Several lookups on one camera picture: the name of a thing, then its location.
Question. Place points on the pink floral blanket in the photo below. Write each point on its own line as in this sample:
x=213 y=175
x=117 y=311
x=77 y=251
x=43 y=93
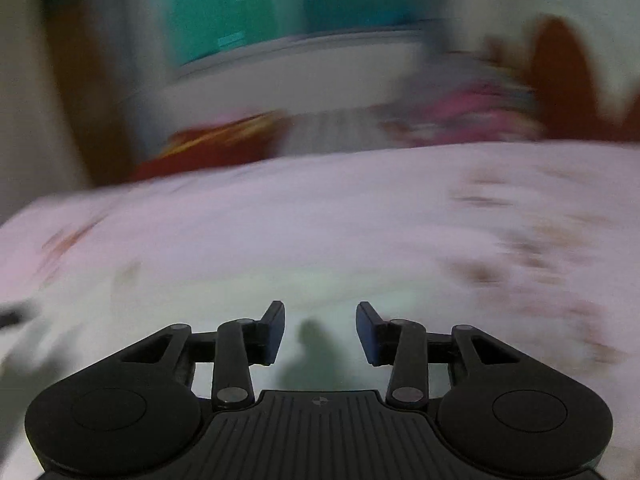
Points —
x=350 y=200

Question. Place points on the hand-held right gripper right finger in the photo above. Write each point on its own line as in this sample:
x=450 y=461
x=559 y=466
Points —
x=365 y=334

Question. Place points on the red floral pillow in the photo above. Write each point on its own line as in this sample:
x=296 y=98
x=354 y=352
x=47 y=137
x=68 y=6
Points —
x=210 y=145

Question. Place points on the brown wooden door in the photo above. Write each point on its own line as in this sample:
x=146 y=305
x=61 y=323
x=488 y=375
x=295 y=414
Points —
x=80 y=85

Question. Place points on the small white garment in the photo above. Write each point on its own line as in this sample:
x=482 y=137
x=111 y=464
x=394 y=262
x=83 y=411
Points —
x=310 y=290

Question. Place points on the window with green screen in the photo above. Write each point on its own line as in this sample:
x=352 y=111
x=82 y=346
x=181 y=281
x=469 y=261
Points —
x=225 y=5

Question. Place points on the heart-shaped brown headboard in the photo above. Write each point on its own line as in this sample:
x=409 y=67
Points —
x=560 y=75

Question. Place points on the stack of folded clothes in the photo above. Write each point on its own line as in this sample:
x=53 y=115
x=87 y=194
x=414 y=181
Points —
x=465 y=110

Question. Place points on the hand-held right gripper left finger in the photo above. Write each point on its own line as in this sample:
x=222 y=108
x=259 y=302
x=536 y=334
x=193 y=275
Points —
x=272 y=334

